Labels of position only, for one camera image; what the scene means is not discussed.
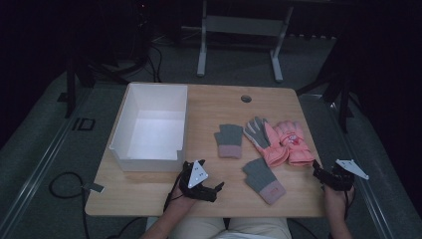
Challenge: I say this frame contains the black tripod stand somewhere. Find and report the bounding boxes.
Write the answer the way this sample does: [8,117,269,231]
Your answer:
[296,33,355,134]
[57,49,140,120]

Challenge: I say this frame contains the white rectangular storage box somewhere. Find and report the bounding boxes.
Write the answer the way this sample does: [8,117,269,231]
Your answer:
[108,82,189,173]

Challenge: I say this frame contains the grey knit glove pink cuff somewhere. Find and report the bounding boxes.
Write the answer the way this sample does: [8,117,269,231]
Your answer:
[213,123,244,159]
[241,157,287,205]

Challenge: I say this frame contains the pink padded ski glove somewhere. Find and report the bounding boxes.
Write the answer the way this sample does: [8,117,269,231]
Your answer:
[273,119,316,167]
[243,116,290,168]

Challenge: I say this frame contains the person's right hand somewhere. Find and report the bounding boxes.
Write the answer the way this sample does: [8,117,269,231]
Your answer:
[322,184,355,217]

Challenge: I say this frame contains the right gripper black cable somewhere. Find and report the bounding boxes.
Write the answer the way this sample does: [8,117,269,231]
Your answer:
[343,186,356,221]

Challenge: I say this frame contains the black floor cable loop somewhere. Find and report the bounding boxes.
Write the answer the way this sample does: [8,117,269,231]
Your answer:
[48,171,92,239]

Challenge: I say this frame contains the person's left hand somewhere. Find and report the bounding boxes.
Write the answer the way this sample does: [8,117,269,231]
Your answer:
[168,183,201,214]

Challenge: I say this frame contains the person's beige pants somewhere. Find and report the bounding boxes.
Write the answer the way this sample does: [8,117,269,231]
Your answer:
[145,216,293,239]

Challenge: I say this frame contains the metal floor rail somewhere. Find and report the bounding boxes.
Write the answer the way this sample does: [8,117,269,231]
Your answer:
[326,99,397,239]
[0,88,96,238]

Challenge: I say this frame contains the grey metal stand frame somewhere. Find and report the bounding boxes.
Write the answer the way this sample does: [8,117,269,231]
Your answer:
[196,0,295,84]

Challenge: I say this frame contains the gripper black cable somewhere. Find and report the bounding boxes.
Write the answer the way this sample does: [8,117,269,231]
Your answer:
[163,170,185,212]
[343,186,356,221]

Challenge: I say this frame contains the black floor cables bundle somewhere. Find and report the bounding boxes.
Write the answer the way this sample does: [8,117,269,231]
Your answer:
[143,43,164,84]

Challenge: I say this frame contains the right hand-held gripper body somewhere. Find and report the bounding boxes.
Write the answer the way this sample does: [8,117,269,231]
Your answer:
[324,158,370,192]

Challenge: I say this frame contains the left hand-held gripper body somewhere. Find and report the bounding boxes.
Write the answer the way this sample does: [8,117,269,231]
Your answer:
[178,159,219,203]

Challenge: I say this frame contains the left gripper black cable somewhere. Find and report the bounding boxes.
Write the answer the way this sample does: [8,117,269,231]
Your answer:
[163,170,185,212]

